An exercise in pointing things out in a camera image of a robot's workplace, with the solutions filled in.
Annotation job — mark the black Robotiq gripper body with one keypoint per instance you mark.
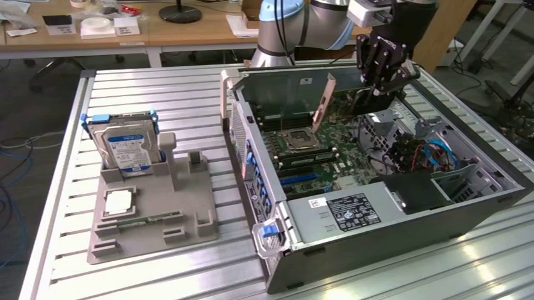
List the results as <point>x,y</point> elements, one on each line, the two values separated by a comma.
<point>410,25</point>

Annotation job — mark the Nvidia graphics card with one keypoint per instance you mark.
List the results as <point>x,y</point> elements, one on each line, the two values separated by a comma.
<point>323,106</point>

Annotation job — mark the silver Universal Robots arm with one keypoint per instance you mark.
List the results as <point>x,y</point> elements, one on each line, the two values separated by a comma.
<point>283,34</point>

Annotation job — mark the wooden cabinet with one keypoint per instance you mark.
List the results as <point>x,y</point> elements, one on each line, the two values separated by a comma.
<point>454,31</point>

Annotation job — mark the silver disk bay cage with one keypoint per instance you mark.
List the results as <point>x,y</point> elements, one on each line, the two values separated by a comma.
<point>382,123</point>

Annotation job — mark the white booklet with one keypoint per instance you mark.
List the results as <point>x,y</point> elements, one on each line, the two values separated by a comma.
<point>242,26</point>

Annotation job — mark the CPU socket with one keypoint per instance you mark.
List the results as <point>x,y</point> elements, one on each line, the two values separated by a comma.
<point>299,140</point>

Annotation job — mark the green Dell motherboard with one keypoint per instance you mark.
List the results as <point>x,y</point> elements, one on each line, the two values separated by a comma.
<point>334,159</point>

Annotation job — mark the black installed RAM stick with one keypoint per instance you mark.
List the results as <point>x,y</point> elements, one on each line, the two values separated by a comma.
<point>309,157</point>

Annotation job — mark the silver chipset heat sink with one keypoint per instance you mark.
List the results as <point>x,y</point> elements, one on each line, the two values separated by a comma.
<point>347,182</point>

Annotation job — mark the black round lamp base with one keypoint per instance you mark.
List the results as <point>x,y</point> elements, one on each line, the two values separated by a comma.
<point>180,14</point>

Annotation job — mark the grey power supply unit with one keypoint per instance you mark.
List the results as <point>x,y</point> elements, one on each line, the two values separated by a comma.
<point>309,218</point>

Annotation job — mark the open dark grey PC case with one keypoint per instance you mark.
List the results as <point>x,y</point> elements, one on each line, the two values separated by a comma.
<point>375,237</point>

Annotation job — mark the red packet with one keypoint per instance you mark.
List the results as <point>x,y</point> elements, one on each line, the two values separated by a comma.
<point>130,10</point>

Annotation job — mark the small white labelled box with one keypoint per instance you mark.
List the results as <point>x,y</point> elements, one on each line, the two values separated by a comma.
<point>124,26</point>

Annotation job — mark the white box with tape roll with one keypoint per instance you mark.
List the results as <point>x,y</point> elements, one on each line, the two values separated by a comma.
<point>98,28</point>

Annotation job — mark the hard disk with blue carrier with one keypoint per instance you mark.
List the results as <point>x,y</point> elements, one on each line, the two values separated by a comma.
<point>124,150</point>

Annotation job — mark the black and white box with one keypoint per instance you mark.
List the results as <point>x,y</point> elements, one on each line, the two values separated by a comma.
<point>59,25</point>

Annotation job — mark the silver CPU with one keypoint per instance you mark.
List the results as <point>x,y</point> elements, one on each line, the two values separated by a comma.
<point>118,202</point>

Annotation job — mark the wooden desk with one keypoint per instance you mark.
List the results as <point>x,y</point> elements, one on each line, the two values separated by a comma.
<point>50,42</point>

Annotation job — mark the green RAM stick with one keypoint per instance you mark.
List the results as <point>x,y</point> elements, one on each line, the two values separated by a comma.
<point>138,221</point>

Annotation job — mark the black office chair base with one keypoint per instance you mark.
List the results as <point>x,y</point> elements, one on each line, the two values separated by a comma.
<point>42,75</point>

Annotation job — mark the grey parts rack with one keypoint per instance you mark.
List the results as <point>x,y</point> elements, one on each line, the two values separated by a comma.
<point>150,240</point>

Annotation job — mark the white paper tag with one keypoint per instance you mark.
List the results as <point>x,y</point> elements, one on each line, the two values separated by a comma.
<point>20,32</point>

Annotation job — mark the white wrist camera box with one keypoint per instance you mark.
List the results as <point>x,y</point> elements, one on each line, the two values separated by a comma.
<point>365,14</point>

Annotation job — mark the white desk frame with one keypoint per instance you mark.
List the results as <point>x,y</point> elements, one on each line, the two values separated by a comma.
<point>487,31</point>

